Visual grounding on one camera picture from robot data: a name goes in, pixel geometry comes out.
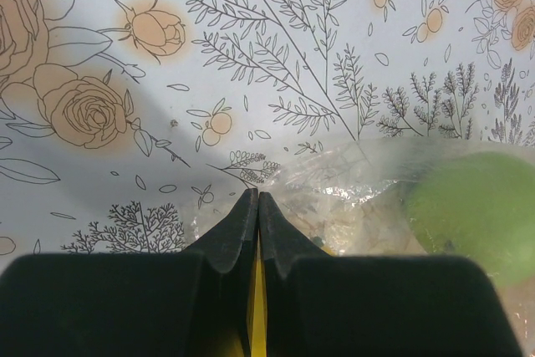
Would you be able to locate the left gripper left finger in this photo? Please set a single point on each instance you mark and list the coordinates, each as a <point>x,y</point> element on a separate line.
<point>192,303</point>

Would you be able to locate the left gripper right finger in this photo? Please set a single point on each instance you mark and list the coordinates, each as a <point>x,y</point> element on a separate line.
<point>321,305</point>

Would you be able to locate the clear zip top bag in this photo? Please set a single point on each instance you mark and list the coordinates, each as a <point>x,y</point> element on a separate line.
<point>350,202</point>

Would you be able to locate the yellow fake lemon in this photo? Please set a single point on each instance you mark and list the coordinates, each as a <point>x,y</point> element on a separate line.
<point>254,333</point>

